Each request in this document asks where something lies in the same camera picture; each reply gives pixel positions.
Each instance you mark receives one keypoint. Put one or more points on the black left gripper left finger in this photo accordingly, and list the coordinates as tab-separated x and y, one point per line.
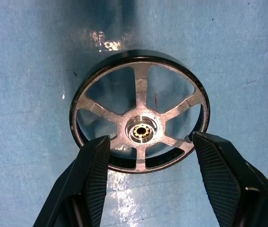
84	189

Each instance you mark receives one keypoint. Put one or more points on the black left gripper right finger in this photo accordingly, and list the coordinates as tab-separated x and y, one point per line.
226	179

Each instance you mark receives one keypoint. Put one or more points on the silver spoked pulley wheel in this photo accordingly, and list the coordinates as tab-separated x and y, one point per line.
141	89

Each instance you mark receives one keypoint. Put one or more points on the blue table cover sheet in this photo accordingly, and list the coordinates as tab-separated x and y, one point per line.
29	71

